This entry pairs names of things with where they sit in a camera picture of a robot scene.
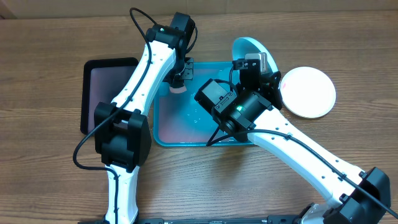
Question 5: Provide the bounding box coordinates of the pink and green sponge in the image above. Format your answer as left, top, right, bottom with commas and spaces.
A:
169, 83, 187, 94

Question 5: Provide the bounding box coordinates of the white plate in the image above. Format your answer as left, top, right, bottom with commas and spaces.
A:
280, 67, 336, 119

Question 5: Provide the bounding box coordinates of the light blue plate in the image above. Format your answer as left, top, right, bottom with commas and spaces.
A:
232, 37, 279, 72

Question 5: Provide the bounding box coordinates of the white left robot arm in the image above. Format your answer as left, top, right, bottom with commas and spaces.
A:
94, 12, 197, 223

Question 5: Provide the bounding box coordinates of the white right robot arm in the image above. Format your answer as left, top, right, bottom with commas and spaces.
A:
195, 68, 397, 224

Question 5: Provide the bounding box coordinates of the teal plastic serving tray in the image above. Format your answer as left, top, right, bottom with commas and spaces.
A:
153, 62, 232, 147

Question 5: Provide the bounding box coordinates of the black rectangular tray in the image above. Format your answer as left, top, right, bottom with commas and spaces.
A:
80, 57, 138, 134

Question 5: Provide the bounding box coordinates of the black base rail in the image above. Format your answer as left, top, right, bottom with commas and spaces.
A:
133, 215, 299, 224

